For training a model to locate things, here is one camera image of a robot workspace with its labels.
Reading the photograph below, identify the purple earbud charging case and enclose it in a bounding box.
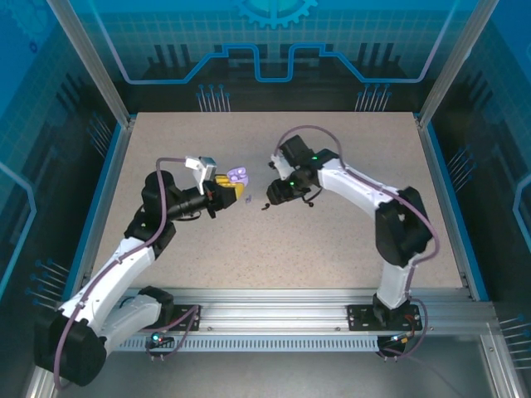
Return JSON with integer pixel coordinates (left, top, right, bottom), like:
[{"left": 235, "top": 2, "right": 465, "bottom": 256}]
[{"left": 227, "top": 167, "right": 253, "bottom": 187}]

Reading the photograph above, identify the small LED connector board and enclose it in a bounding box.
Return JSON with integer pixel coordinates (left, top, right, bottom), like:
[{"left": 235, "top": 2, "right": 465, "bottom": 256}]
[
  {"left": 379, "top": 331, "right": 416, "bottom": 357},
  {"left": 147, "top": 329, "right": 173, "bottom": 349}
]

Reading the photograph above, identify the grey metal front tray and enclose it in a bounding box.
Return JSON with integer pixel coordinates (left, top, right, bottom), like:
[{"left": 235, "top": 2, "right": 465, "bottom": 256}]
[{"left": 24, "top": 331, "right": 531, "bottom": 398}]

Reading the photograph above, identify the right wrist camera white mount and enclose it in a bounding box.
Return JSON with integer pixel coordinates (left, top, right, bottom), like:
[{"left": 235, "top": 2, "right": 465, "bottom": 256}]
[{"left": 270, "top": 151, "right": 291, "bottom": 177}]

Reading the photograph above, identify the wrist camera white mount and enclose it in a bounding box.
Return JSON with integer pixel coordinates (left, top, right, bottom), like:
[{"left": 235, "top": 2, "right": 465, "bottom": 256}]
[
  {"left": 184, "top": 155, "right": 217, "bottom": 194},
  {"left": 270, "top": 151, "right": 291, "bottom": 177}
]

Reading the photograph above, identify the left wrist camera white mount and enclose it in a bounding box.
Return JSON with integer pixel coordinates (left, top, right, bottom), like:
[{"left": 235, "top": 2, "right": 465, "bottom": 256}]
[{"left": 184, "top": 155, "right": 217, "bottom": 194}]

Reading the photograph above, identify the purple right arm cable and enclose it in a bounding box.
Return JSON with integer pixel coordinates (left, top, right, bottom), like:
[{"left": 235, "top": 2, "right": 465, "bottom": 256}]
[{"left": 275, "top": 124, "right": 441, "bottom": 364}]

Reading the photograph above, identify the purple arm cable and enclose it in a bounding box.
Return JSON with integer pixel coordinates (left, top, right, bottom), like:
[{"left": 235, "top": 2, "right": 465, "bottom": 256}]
[
  {"left": 53, "top": 156, "right": 202, "bottom": 391},
  {"left": 275, "top": 124, "right": 441, "bottom": 364}
]

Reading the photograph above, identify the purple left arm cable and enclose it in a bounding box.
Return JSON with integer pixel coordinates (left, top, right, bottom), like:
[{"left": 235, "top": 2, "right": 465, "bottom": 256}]
[{"left": 53, "top": 156, "right": 202, "bottom": 391}]

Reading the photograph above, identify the aluminium blue side rail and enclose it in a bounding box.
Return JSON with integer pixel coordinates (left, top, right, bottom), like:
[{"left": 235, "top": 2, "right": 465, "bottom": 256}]
[
  {"left": 416, "top": 115, "right": 490, "bottom": 302},
  {"left": 72, "top": 118, "right": 136, "bottom": 291}
]

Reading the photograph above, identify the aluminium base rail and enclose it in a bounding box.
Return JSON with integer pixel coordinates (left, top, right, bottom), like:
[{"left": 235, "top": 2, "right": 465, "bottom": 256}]
[{"left": 119, "top": 288, "right": 494, "bottom": 335}]

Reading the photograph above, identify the aluminium frame post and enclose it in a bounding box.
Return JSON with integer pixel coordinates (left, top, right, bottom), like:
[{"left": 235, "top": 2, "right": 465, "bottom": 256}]
[
  {"left": 47, "top": 0, "right": 136, "bottom": 128},
  {"left": 417, "top": 0, "right": 501, "bottom": 128}
]

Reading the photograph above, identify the slotted grey cable duct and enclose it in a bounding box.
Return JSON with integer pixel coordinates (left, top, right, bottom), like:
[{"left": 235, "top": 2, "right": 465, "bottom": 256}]
[{"left": 111, "top": 335, "right": 381, "bottom": 353}]

